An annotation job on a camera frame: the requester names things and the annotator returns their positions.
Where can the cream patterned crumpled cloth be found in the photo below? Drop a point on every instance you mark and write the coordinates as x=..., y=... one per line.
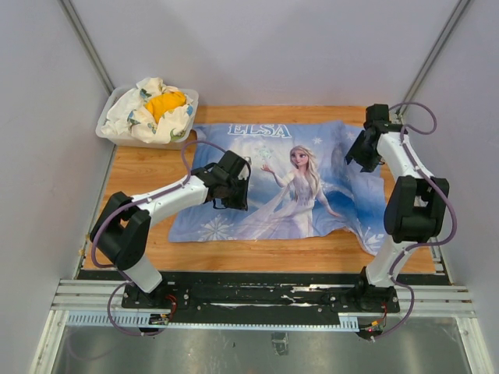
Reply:
x=125, y=120

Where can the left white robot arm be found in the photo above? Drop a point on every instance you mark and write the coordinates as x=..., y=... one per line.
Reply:
x=119, y=237

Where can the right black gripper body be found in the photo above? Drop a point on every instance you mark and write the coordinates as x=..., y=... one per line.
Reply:
x=363, y=154

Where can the orange cloth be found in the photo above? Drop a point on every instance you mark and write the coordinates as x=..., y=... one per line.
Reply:
x=161, y=104

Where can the blue pink snowflake pillowcase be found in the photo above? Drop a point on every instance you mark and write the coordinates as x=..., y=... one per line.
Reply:
x=300, y=186

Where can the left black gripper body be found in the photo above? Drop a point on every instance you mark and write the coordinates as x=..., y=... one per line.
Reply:
x=235, y=197

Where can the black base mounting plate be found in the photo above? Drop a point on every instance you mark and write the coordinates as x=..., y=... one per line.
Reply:
x=309, y=299

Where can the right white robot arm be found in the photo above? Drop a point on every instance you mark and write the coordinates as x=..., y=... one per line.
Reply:
x=414, y=213

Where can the grey slotted cable duct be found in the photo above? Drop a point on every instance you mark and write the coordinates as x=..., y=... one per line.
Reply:
x=145, y=320

